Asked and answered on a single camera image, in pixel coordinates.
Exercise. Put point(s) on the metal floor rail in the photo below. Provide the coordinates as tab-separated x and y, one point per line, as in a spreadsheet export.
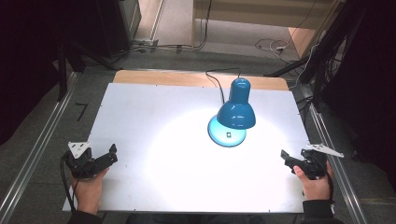
339	186
34	155

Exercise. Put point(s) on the dark cabinet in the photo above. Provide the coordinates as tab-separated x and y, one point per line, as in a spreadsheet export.
106	25

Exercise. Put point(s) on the blue desk lamp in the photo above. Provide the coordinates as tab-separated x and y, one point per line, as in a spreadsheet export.
236	115

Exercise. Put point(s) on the person's left hand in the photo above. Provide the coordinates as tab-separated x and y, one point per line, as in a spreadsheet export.
88	189

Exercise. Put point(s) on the light wooden furniture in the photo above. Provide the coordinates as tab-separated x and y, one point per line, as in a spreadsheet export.
267	15

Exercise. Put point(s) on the black metal stand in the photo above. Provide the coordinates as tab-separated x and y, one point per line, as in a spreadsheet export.
323	56
62	71

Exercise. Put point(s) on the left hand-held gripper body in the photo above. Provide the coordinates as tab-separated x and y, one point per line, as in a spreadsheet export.
81	161

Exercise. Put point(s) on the person's right hand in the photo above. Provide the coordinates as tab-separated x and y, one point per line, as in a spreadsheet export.
314	186

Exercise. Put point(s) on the grey power strip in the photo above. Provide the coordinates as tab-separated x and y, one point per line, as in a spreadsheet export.
145	43

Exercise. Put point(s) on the white board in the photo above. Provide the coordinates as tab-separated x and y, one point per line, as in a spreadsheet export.
149	124

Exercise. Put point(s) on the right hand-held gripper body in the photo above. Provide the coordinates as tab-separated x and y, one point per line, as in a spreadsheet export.
316	160

